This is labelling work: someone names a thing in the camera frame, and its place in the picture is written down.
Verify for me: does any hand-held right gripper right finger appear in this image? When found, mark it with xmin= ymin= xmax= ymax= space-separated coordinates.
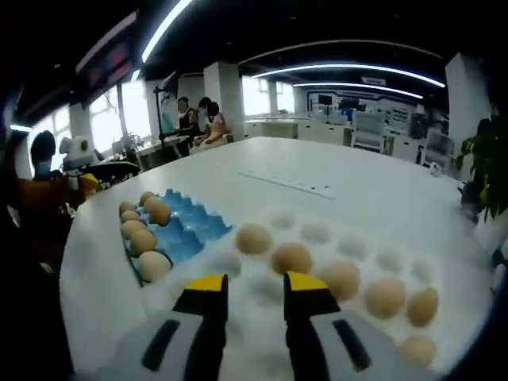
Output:
xmin=283 ymin=271 xmax=440 ymax=381

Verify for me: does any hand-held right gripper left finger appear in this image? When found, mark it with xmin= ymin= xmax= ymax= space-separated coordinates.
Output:
xmin=97 ymin=272 xmax=230 ymax=381

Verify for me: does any cluster of brown eggs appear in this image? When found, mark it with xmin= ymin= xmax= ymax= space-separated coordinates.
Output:
xmin=118 ymin=190 xmax=174 ymax=283
xmin=234 ymin=223 xmax=440 ymax=368

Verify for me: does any blue egg tray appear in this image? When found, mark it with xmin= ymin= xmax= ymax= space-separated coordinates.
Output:
xmin=118 ymin=188 xmax=233 ymax=287

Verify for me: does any white foam tray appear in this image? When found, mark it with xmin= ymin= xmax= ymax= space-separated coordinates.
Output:
xmin=150 ymin=206 xmax=491 ymax=381

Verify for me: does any black monitor stand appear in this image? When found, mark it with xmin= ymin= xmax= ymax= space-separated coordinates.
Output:
xmin=153 ymin=71 xmax=178 ymax=160

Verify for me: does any hanging display screen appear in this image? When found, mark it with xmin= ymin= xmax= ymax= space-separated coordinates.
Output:
xmin=75 ymin=11 xmax=140 ymax=90

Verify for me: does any white pillar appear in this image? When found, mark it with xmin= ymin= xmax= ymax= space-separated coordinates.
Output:
xmin=202 ymin=60 xmax=244 ymax=142
xmin=444 ymin=51 xmax=491 ymax=160

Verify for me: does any long ceiling light strip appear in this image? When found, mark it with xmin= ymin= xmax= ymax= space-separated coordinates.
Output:
xmin=140 ymin=0 xmax=196 ymax=63

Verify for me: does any row of white desks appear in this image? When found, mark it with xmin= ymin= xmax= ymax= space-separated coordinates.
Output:
xmin=241 ymin=114 xmax=421 ymax=160

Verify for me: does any white mesh office chair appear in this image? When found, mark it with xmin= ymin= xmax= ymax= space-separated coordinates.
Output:
xmin=350 ymin=110 xmax=388 ymax=151
xmin=420 ymin=130 xmax=454 ymax=168

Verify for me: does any green potted plant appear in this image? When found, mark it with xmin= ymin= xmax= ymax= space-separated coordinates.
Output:
xmin=456 ymin=115 xmax=508 ymax=255

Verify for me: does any curved ceiling light strip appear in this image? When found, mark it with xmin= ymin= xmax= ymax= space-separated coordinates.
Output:
xmin=251 ymin=63 xmax=446 ymax=89
xmin=293 ymin=80 xmax=424 ymax=100

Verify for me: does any white ceiling arc trim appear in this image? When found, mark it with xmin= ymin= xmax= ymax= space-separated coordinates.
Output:
xmin=237 ymin=38 xmax=446 ymax=65

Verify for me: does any blue framed wall display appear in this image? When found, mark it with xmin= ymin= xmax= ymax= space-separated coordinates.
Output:
xmin=307 ymin=88 xmax=422 ymax=121

